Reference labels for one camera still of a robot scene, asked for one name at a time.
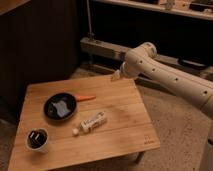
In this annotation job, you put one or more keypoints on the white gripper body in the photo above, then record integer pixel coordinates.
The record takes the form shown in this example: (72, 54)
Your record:
(126, 70)

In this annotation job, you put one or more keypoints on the clear plastic bottle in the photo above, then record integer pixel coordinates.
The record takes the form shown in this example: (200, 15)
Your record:
(90, 123)

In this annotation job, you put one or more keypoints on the black round plate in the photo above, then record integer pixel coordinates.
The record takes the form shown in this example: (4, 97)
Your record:
(60, 106)

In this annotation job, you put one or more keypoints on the black handle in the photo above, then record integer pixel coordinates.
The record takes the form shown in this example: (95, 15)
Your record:
(191, 65)

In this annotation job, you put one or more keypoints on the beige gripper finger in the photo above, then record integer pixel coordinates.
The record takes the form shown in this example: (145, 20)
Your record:
(115, 76)

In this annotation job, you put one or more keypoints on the white cup with dark contents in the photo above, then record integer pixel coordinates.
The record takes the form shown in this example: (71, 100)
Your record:
(37, 141)

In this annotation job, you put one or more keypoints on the orange carrot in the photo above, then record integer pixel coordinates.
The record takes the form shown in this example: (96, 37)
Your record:
(80, 98)

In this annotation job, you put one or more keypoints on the wooden table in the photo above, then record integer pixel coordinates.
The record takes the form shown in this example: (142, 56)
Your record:
(128, 129)

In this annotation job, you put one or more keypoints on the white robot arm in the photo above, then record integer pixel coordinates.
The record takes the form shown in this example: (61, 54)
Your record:
(195, 90)

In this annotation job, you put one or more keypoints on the metal pole stand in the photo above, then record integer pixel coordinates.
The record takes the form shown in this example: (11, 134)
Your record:
(90, 31)

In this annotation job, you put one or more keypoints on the long wooden beam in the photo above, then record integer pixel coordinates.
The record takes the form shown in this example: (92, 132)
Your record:
(141, 59)

